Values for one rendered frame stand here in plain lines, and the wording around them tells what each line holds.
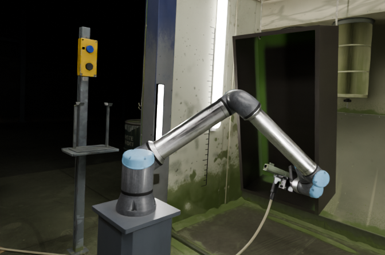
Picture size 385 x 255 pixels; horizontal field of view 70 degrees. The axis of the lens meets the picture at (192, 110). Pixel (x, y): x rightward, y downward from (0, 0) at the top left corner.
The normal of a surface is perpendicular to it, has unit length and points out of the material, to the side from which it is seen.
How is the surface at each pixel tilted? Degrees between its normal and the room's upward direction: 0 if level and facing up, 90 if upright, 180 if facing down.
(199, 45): 90
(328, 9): 90
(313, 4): 90
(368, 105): 90
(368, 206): 57
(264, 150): 102
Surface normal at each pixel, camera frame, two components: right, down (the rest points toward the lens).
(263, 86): -0.68, 0.21
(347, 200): -0.57, -0.54
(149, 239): 0.70, 0.07
